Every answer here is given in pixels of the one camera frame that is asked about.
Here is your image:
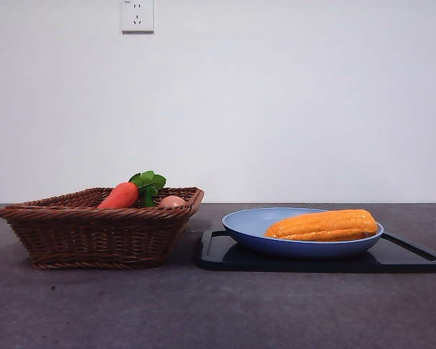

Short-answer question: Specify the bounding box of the orange carrot with green leaves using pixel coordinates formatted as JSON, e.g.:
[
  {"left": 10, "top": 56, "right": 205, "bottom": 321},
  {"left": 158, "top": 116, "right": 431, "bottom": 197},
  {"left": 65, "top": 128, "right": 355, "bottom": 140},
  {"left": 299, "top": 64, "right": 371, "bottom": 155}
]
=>
[{"left": 97, "top": 169, "right": 167, "bottom": 209}]

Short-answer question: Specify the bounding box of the light blue round plate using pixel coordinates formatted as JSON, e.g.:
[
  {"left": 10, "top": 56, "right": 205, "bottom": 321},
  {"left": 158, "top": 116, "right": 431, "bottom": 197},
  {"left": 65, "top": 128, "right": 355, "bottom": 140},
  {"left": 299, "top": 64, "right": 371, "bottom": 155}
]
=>
[{"left": 221, "top": 206, "right": 385, "bottom": 260}]

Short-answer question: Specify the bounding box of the dark green cutting board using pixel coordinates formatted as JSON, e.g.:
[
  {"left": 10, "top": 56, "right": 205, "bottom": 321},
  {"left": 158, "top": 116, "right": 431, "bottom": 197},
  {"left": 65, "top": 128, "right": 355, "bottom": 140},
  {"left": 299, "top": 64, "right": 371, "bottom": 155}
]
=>
[{"left": 195, "top": 228, "right": 436, "bottom": 274}]

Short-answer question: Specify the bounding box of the brown egg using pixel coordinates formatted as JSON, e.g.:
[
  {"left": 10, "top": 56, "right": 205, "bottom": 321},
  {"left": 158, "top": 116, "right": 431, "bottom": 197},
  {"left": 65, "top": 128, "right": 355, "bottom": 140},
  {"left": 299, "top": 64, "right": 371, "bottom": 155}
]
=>
[{"left": 158, "top": 195, "right": 187, "bottom": 209}]

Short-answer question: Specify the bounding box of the yellow corn cob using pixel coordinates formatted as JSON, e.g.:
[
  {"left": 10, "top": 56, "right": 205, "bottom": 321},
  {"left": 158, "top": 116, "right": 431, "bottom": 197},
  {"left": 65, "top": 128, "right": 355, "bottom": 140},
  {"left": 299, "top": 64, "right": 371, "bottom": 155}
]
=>
[{"left": 264, "top": 209, "right": 379, "bottom": 243}]

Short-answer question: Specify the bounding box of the white wall socket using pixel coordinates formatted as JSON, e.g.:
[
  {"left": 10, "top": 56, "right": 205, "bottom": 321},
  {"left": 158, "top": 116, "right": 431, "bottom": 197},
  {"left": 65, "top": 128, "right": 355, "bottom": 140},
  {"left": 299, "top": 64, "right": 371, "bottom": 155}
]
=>
[{"left": 121, "top": 0, "right": 156, "bottom": 36}]

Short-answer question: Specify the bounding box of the brown woven wicker basket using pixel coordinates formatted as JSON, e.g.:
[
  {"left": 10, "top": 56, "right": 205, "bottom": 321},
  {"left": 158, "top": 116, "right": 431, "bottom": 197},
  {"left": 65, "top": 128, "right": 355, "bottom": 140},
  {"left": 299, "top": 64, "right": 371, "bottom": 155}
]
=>
[{"left": 0, "top": 186, "right": 205, "bottom": 270}]

